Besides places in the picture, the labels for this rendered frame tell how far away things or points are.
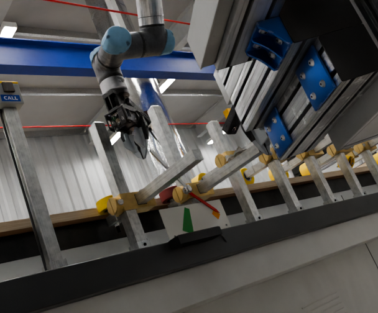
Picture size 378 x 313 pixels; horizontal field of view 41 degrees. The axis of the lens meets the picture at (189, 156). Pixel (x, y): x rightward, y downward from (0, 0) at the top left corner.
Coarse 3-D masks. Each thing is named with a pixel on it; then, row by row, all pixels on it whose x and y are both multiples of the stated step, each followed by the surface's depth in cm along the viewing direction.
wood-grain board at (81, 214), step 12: (360, 168) 273; (300, 180) 233; (312, 180) 240; (216, 192) 194; (228, 192) 198; (252, 192) 212; (168, 204) 176; (60, 216) 148; (72, 216) 150; (84, 216) 153; (96, 216) 155; (0, 228) 135; (12, 228) 137; (24, 228) 139
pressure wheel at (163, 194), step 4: (168, 188) 169; (172, 188) 169; (164, 192) 169; (168, 192) 169; (172, 192) 169; (160, 196) 171; (164, 196) 169; (168, 196) 168; (172, 196) 168; (164, 200) 169; (168, 200) 172; (172, 200) 170
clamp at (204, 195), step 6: (180, 186) 158; (192, 186) 160; (174, 192) 159; (180, 192) 157; (192, 192) 158; (198, 192) 160; (210, 192) 164; (174, 198) 159; (180, 198) 157; (186, 198) 157; (192, 198) 158; (204, 198) 164
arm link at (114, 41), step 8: (112, 32) 139; (120, 32) 140; (128, 32) 141; (136, 32) 146; (104, 40) 140; (112, 40) 138; (120, 40) 139; (128, 40) 140; (136, 40) 144; (104, 48) 141; (112, 48) 140; (120, 48) 139; (128, 48) 142; (136, 48) 144; (104, 56) 143; (112, 56) 142; (120, 56) 143; (128, 56) 144; (136, 56) 146; (104, 64) 146; (112, 64) 145; (120, 64) 147
